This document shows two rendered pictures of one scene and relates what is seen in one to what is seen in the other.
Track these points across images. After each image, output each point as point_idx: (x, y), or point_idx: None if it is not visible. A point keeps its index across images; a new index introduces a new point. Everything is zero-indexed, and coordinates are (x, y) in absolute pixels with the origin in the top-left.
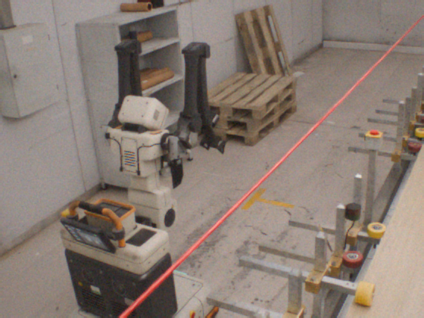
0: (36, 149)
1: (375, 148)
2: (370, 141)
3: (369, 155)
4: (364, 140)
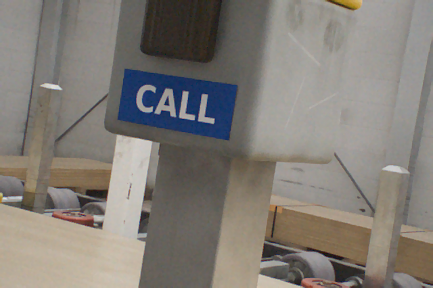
0: None
1: (322, 140)
2: (304, 46)
3: (221, 251)
4: (206, 53)
